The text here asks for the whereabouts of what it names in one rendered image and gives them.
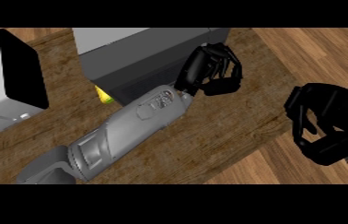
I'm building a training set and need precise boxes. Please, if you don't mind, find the dark grey microwave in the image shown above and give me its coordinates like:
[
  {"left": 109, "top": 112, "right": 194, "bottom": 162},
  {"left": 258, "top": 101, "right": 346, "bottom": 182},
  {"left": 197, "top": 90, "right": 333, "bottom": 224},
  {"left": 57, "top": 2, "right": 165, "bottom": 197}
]
[{"left": 70, "top": 27, "right": 233, "bottom": 107}]

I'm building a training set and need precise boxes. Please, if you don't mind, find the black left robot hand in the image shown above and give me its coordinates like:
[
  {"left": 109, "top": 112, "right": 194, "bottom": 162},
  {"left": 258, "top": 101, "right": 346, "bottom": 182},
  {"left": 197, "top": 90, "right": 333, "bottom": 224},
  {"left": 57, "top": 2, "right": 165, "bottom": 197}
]
[{"left": 172, "top": 41, "right": 244, "bottom": 98}]

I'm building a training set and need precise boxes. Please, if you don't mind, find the yellow milk carton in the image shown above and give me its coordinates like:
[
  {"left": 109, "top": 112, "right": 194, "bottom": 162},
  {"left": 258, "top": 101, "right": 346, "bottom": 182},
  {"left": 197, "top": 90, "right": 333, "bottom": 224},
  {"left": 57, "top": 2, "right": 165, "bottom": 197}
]
[{"left": 94, "top": 85, "right": 115, "bottom": 105}]

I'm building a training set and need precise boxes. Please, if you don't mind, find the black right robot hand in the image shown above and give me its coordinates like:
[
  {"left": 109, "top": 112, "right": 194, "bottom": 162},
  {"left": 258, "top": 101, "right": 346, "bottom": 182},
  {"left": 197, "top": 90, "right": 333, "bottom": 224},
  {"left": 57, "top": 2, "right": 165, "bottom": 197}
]
[{"left": 283, "top": 82, "right": 348, "bottom": 167}]

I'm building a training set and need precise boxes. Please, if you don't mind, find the black microwave door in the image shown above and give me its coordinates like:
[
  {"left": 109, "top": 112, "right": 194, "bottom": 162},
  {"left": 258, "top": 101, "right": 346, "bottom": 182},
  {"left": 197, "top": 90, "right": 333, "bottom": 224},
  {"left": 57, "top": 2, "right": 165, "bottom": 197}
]
[{"left": 0, "top": 28, "right": 50, "bottom": 133}]

